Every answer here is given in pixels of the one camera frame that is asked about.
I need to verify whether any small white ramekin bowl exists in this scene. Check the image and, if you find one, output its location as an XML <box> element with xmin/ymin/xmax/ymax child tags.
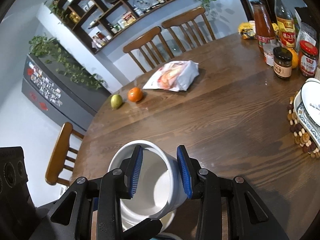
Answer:
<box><xmin>108</xmin><ymin>140</ymin><xmax>187</xmax><ymax>223</ymax></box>

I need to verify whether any small blue patterned square plate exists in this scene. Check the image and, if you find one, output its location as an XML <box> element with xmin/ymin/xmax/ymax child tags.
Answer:
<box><xmin>293</xmin><ymin>92</ymin><xmax>320</xmax><ymax>148</ymax></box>

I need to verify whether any medium white bowl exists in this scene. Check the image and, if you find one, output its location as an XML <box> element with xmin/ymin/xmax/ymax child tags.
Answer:
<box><xmin>122</xmin><ymin>210</ymin><xmax>177</xmax><ymax>233</ymax></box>

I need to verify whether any wooden chair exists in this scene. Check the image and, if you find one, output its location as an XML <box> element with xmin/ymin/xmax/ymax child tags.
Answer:
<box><xmin>45</xmin><ymin>122</ymin><xmax>84</xmax><ymax>186</ymax></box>
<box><xmin>123</xmin><ymin>26</ymin><xmax>174</xmax><ymax>73</ymax></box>
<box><xmin>161</xmin><ymin>7</ymin><xmax>216</xmax><ymax>53</ymax></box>

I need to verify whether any wooden bead trivet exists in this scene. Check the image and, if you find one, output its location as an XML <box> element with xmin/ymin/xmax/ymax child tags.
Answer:
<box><xmin>287</xmin><ymin>91</ymin><xmax>319</xmax><ymax>159</ymax></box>

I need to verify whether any grey refrigerator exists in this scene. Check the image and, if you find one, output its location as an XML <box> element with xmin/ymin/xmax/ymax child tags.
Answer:
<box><xmin>22</xmin><ymin>53</ymin><xmax>111</xmax><ymax>134</ymax></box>

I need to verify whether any green pear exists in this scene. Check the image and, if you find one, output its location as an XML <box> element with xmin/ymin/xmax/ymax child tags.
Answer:
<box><xmin>110</xmin><ymin>94</ymin><xmax>123</xmax><ymax>110</ymax></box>

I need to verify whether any orange fruit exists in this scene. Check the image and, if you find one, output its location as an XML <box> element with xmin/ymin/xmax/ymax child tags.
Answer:
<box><xmin>127</xmin><ymin>87</ymin><xmax>144</xmax><ymax>103</ymax></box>

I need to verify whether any white dish on trivet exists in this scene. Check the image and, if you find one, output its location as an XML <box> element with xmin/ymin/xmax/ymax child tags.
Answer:
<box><xmin>300</xmin><ymin>78</ymin><xmax>320</xmax><ymax>126</ymax></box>

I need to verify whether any white bread bag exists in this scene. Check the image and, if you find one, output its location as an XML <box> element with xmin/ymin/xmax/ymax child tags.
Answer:
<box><xmin>143</xmin><ymin>60</ymin><xmax>199</xmax><ymax>92</ymax></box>

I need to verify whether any dark lid sauce jar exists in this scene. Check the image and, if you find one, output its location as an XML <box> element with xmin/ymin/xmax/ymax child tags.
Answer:
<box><xmin>273</xmin><ymin>47</ymin><xmax>292</xmax><ymax>79</ymax></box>

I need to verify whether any small white label jar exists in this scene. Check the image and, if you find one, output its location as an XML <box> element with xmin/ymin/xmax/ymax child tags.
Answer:
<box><xmin>263</xmin><ymin>43</ymin><xmax>278</xmax><ymax>68</ymax></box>

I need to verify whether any hanging green vine plant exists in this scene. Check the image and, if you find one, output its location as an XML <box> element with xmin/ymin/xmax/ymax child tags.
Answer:
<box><xmin>28</xmin><ymin>34</ymin><xmax>104</xmax><ymax>90</ymax></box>

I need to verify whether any wooden chair back left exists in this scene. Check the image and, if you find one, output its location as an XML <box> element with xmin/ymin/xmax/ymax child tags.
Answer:
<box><xmin>123</xmin><ymin>26</ymin><xmax>174</xmax><ymax>73</ymax></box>

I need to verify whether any red lid jar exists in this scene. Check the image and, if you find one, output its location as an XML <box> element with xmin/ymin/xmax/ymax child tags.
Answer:
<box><xmin>298</xmin><ymin>40</ymin><xmax>318</xmax><ymax>77</ymax></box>

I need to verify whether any red sauce bottle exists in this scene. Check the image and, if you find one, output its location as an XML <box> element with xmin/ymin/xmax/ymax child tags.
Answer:
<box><xmin>250</xmin><ymin>1</ymin><xmax>276</xmax><ymax>53</ymax></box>

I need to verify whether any yellow snack packet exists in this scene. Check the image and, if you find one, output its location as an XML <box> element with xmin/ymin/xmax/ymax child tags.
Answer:
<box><xmin>238</xmin><ymin>21</ymin><xmax>256</xmax><ymax>40</ymax></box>

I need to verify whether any vinegar bottle yellow cap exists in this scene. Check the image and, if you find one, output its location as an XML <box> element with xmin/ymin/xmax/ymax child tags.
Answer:
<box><xmin>274</xmin><ymin>0</ymin><xmax>296</xmax><ymax>48</ymax></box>

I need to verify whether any wooden chair back right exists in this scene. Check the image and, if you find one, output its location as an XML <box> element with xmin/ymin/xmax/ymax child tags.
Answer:
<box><xmin>161</xmin><ymin>7</ymin><xmax>216</xmax><ymax>53</ymax></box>

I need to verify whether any dark wooden wall shelf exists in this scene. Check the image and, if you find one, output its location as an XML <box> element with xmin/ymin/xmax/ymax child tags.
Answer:
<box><xmin>45</xmin><ymin>0</ymin><xmax>176</xmax><ymax>54</ymax></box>

